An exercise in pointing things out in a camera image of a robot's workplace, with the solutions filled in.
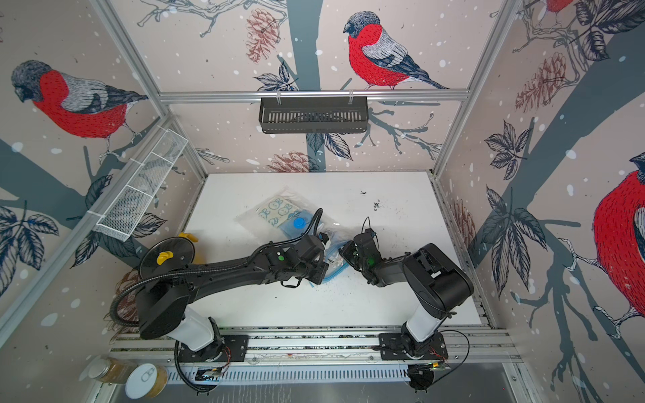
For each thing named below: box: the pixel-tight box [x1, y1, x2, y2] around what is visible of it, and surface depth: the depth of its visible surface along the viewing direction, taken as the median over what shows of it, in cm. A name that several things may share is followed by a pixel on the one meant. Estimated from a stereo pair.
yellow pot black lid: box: [138, 236, 196, 281], surface depth 82 cm
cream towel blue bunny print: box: [256, 196, 301, 228], surface depth 106 cm
